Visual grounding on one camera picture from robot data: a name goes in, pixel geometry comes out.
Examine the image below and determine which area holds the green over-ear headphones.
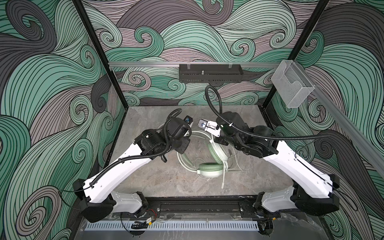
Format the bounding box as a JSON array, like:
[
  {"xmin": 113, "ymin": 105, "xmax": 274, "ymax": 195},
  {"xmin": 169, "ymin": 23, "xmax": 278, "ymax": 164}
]
[{"xmin": 177, "ymin": 130, "xmax": 234, "ymax": 179}]

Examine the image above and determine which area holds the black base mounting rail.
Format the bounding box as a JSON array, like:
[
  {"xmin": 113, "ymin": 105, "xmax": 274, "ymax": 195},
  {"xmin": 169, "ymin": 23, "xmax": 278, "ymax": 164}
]
[{"xmin": 78, "ymin": 196, "xmax": 319, "ymax": 219}]

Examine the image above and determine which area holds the black corrugated cable hose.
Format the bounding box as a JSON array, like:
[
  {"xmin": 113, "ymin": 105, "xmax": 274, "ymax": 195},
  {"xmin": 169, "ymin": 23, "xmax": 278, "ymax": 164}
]
[
  {"xmin": 89, "ymin": 107, "xmax": 183, "ymax": 189},
  {"xmin": 205, "ymin": 85, "xmax": 330, "ymax": 141}
]

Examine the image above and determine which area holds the white slotted cable duct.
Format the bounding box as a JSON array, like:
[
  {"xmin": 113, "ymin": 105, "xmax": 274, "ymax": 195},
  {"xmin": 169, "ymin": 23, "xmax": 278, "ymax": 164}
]
[{"xmin": 85, "ymin": 220, "xmax": 259, "ymax": 232}]

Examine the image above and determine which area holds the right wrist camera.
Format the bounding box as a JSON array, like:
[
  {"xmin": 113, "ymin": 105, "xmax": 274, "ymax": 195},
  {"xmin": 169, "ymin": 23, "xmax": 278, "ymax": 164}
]
[{"xmin": 198, "ymin": 119, "xmax": 221, "ymax": 138}]

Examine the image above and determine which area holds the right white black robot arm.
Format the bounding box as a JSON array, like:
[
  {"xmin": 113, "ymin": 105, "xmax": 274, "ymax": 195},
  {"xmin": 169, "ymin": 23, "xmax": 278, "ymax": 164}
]
[{"xmin": 216, "ymin": 112, "xmax": 340, "ymax": 216}]

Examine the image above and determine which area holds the clear plastic wall bin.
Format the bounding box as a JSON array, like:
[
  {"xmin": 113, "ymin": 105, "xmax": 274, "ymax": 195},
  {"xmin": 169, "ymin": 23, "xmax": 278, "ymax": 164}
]
[{"xmin": 271, "ymin": 60, "xmax": 315, "ymax": 109}]

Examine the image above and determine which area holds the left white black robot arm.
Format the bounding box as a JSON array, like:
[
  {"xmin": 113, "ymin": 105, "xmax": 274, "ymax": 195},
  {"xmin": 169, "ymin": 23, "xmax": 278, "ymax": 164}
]
[{"xmin": 73, "ymin": 116, "xmax": 193, "ymax": 223}]

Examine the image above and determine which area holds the left black corrugated cable hose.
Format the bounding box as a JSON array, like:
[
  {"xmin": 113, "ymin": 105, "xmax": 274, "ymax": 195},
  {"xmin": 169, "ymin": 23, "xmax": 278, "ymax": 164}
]
[{"xmin": 89, "ymin": 107, "xmax": 183, "ymax": 189}]

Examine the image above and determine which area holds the black perforated wall tray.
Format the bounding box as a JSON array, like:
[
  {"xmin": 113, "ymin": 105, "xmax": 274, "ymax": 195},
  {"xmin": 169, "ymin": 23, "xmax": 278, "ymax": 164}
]
[{"xmin": 179, "ymin": 64, "xmax": 244, "ymax": 86}]

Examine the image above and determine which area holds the right black corrugated cable hose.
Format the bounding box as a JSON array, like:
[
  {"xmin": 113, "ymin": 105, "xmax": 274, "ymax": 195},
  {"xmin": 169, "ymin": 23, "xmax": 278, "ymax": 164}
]
[{"xmin": 205, "ymin": 85, "xmax": 330, "ymax": 141}]

